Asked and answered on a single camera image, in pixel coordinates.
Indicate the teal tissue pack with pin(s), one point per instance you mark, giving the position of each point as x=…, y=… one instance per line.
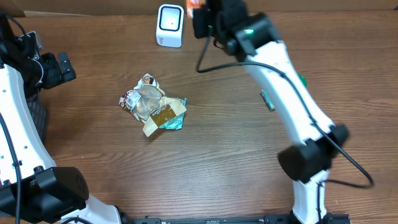
x=267, y=101

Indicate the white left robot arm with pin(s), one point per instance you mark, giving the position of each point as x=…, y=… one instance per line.
x=33, y=187

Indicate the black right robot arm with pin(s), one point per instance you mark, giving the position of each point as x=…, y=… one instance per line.
x=258, y=47

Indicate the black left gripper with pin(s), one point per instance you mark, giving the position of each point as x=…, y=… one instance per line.
x=57, y=76

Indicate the teal snack packet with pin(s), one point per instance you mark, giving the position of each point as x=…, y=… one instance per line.
x=176, y=123

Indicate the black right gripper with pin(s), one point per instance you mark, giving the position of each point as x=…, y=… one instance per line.
x=198, y=19

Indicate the green lid jar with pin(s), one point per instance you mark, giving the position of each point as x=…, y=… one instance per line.
x=303, y=80

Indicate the clear cookie wrapper bag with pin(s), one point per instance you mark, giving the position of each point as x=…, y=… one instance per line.
x=149, y=104

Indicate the white barcode scanner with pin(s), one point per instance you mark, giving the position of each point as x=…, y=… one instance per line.
x=170, y=25

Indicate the orange tissue pack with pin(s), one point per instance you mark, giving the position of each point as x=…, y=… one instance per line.
x=195, y=4

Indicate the black mesh basket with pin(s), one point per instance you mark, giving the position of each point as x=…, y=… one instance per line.
x=39, y=115

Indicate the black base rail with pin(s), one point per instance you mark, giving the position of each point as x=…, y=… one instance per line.
x=217, y=220

